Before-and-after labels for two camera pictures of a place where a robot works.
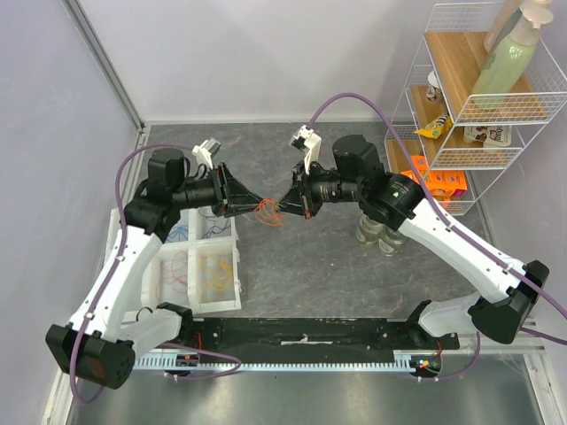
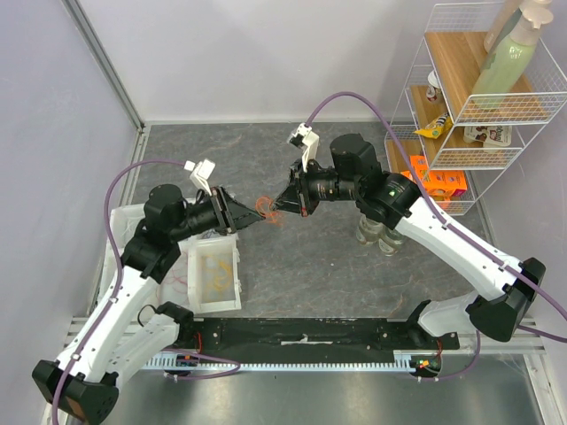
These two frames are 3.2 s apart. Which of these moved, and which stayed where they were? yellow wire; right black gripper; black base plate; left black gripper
Moved: left black gripper
Stayed: right black gripper; black base plate; yellow wire
